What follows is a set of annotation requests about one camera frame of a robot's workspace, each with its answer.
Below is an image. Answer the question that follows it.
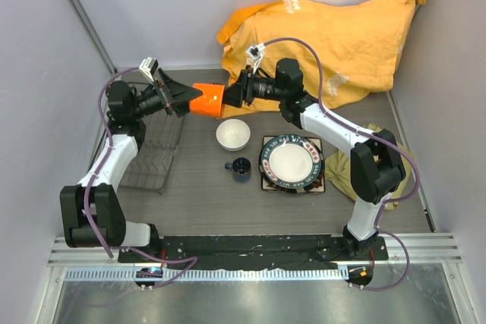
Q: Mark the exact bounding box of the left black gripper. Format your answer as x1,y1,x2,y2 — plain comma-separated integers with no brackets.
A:
131,69,202,120

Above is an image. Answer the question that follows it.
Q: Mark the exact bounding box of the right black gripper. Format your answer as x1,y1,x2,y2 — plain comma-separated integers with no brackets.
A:
215,65,286,109

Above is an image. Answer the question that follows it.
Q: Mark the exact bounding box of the orange cup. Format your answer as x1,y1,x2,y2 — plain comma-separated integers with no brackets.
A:
189,83,225,118

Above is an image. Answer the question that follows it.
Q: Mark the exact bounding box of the white ribbed bowl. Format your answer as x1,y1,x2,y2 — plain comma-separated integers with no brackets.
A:
216,119,251,152

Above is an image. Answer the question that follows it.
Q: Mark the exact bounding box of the blue cup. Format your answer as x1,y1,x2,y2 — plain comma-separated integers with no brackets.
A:
224,157,251,183

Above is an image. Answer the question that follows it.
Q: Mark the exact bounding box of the white round plate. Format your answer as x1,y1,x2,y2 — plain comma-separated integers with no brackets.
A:
260,133,324,190

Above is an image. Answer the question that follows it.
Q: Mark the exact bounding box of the square floral plate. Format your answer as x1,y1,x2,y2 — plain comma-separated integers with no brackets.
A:
260,135,327,193

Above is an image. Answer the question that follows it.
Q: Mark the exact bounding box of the black rimmed round plate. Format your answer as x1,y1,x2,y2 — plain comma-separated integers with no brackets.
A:
258,145,327,195

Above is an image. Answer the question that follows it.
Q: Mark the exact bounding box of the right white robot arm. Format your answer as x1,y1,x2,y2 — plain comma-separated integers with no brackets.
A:
222,58,406,260

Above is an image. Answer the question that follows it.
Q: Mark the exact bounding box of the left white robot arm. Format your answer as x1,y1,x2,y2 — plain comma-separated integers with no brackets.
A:
60,68,203,263

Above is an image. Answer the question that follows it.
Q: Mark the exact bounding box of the olive green cloth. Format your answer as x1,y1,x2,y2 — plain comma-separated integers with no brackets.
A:
323,122,402,210

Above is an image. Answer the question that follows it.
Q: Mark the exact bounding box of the orange pillowcase cloth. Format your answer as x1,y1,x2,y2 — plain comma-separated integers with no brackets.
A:
216,0,426,109

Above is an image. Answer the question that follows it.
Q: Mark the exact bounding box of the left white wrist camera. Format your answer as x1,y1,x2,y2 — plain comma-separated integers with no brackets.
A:
138,57,159,83

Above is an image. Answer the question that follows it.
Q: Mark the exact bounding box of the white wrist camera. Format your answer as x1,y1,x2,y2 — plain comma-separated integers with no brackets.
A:
138,57,159,83
246,43,266,74

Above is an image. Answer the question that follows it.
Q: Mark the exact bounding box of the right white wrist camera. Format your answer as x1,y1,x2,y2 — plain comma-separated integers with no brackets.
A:
246,43,266,74

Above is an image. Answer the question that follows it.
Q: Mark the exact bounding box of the black wire dish rack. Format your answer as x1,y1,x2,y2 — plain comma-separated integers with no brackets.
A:
119,112,185,194

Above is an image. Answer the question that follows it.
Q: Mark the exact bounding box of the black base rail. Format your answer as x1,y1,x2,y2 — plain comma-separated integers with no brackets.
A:
141,234,389,271

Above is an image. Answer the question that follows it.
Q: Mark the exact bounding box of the white cable duct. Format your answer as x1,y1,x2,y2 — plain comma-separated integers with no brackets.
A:
65,266,349,282

